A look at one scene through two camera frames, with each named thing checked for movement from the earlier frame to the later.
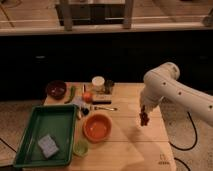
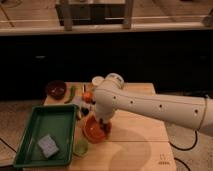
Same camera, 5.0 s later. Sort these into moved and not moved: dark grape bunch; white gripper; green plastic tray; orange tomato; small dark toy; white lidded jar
Moved: dark grape bunch; white gripper
Not moved: small dark toy; orange tomato; green plastic tray; white lidded jar
